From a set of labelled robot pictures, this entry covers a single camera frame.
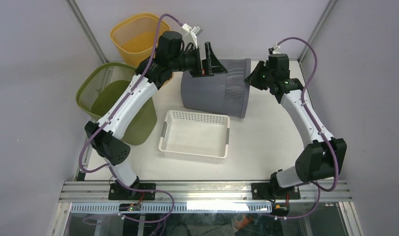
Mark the right aluminium corner post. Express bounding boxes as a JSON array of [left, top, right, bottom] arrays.
[[298, 0, 338, 64]]

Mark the white slotted cable duct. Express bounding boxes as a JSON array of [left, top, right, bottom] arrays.
[[70, 201, 272, 214]]

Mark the white perforated plastic basket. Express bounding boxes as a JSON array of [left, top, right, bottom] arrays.
[[158, 110, 230, 163]]

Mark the left aluminium corner post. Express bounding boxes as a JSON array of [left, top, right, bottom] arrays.
[[65, 0, 108, 63]]

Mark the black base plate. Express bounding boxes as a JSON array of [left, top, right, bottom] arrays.
[[251, 182, 301, 201], [108, 183, 156, 201]]

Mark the aluminium corner post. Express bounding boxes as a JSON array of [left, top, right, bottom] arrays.
[[298, 0, 338, 64], [65, 0, 108, 63]]

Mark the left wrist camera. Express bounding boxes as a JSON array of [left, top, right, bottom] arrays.
[[181, 24, 203, 48]]

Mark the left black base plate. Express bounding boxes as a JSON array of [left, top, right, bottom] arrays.
[[108, 183, 156, 201]]

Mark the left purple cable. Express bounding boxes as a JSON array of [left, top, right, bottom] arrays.
[[78, 13, 187, 225]]

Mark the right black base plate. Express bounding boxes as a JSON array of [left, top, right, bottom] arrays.
[[251, 182, 301, 201]]

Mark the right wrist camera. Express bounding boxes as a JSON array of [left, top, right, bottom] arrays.
[[268, 43, 281, 55]]

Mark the grey mesh waste bin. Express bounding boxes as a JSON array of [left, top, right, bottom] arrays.
[[181, 58, 251, 118]]

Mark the yellow mesh waste bin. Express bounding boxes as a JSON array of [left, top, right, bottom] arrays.
[[110, 12, 159, 68]]

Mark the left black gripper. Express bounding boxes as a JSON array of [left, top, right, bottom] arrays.
[[169, 42, 226, 78]]

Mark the green mesh waste bin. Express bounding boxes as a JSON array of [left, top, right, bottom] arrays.
[[76, 62, 157, 146]]

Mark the aluminium mounting rail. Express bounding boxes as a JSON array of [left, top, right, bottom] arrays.
[[59, 180, 353, 203]]

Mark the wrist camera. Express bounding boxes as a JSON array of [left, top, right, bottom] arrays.
[[181, 24, 203, 48], [268, 43, 281, 55]]

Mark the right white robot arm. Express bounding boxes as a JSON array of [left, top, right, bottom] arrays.
[[245, 54, 347, 199]]

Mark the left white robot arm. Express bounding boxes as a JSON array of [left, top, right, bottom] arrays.
[[85, 31, 228, 200]]

